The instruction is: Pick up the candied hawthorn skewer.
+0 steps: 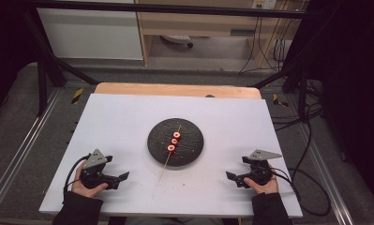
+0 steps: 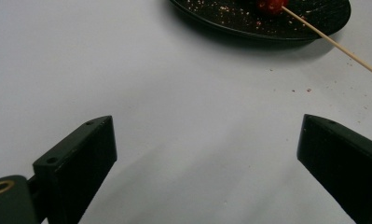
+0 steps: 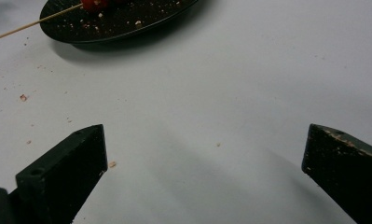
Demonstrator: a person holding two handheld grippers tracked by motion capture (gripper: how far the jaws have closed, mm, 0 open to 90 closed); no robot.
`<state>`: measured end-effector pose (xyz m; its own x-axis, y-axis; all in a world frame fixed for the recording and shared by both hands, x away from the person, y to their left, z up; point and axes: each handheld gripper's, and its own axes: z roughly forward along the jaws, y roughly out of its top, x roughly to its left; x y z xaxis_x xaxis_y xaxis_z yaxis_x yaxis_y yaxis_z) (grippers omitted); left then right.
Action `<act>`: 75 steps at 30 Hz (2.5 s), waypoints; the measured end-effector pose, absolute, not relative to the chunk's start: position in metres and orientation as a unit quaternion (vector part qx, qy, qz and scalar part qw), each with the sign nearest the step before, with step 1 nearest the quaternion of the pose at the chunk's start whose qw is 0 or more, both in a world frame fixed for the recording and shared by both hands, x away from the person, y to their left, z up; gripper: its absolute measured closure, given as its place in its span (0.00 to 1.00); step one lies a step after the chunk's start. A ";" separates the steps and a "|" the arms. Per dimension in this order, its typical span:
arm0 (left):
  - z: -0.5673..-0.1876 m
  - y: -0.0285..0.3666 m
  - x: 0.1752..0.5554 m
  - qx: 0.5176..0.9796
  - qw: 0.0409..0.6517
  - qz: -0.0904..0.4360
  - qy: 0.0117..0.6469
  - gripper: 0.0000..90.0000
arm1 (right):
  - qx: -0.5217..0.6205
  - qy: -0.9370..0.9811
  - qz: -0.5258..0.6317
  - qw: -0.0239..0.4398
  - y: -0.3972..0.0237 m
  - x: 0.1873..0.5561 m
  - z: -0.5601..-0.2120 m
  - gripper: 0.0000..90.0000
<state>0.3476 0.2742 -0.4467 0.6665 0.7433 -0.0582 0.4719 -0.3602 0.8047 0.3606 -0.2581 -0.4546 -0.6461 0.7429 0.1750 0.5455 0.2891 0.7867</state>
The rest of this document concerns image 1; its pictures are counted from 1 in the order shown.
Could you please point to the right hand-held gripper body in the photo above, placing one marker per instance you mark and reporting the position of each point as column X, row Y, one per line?
column 259, row 168

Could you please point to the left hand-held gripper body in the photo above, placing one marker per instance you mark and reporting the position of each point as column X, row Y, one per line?
column 95, row 158

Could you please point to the wooden skewer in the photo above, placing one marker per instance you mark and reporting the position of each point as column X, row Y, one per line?
column 165, row 167

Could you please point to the black round plate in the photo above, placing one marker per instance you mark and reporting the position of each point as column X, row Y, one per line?
column 187, row 146

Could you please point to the red sausage slice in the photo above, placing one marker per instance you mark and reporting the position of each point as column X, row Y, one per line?
column 174, row 141
column 176, row 134
column 171, row 147

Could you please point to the person's right hand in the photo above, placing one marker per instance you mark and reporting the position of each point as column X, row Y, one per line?
column 266, row 187

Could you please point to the person's left hand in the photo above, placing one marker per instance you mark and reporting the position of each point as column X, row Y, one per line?
column 81, row 187

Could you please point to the white board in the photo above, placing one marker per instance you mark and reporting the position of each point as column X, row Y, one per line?
column 119, row 131

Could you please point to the person's legs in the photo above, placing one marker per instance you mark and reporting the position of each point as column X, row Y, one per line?
column 175, row 221

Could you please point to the wooden table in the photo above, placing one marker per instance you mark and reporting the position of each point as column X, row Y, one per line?
column 162, row 89

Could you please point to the white cabinet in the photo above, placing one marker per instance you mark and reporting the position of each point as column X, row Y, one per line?
column 91, row 34

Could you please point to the black curtain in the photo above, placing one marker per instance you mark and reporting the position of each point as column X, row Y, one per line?
column 353, row 78
column 3, row 47

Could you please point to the white chair base with caster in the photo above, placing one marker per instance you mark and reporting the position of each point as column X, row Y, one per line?
column 176, row 38

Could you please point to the light wooden desk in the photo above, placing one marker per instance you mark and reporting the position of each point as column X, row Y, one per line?
column 191, row 23

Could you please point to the aluminium floor rail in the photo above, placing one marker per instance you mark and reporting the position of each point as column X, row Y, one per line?
column 326, row 175
column 22, row 146

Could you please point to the white wall socket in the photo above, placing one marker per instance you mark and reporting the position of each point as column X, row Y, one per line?
column 264, row 3

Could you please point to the black metal frame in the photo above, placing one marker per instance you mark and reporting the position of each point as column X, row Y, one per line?
column 175, row 8

